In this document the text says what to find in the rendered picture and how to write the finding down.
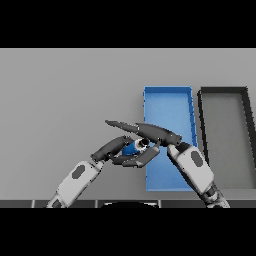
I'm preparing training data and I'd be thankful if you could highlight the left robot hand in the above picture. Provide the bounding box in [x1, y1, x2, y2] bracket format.
[90, 134, 136, 166]

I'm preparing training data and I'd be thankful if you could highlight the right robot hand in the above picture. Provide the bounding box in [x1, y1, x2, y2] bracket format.
[104, 119, 183, 169]

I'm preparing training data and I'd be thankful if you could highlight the blue pipe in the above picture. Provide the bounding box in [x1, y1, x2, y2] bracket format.
[121, 138, 151, 157]

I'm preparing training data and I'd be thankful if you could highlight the blue bin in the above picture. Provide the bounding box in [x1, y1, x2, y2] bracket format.
[143, 86, 199, 192]

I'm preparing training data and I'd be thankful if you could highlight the dark grey bin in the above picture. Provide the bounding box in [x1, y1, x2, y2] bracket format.
[197, 86, 256, 190]

